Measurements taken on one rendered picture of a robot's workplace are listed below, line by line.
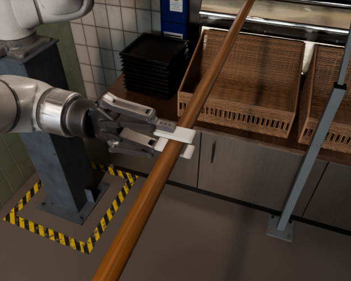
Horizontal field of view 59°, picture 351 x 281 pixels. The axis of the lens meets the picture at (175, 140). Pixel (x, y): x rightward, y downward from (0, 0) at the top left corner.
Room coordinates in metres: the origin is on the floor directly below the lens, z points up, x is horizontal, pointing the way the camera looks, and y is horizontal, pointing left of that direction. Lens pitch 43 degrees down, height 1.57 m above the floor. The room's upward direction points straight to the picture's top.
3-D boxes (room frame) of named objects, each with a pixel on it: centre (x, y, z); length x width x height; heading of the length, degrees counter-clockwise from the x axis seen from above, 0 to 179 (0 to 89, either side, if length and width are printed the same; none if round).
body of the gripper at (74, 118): (0.46, 0.15, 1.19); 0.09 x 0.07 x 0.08; 71
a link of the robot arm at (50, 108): (0.48, 0.22, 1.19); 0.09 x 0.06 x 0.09; 161
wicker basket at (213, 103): (1.39, -0.34, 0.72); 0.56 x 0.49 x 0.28; 72
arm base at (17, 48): (1.16, 0.64, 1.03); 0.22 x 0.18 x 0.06; 158
